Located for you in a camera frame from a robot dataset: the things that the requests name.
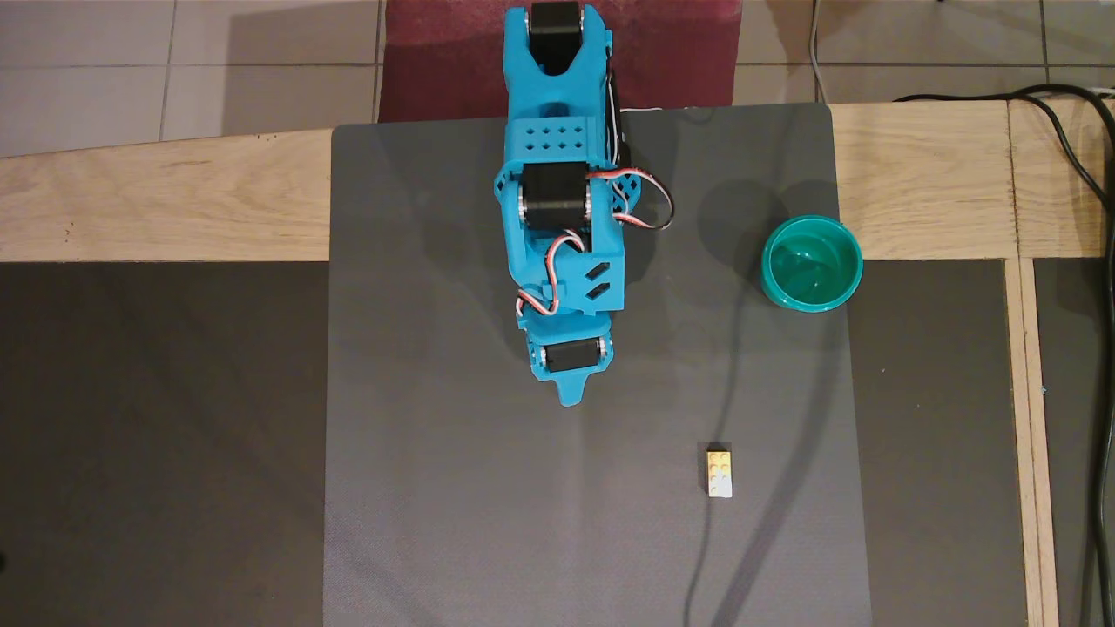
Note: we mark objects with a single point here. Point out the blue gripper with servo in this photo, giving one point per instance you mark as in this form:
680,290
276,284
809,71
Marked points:
571,358

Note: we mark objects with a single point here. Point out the yellow lego brick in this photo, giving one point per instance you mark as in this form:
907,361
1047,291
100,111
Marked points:
719,475

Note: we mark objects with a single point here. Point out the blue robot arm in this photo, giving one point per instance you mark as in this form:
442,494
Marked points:
557,96

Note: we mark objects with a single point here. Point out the grey rubber mat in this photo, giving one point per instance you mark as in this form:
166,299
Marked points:
435,435

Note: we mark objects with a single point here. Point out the green plastic cup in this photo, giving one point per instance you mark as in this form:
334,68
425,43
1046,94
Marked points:
814,270

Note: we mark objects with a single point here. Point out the dark red cloth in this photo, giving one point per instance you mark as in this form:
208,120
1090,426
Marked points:
435,61

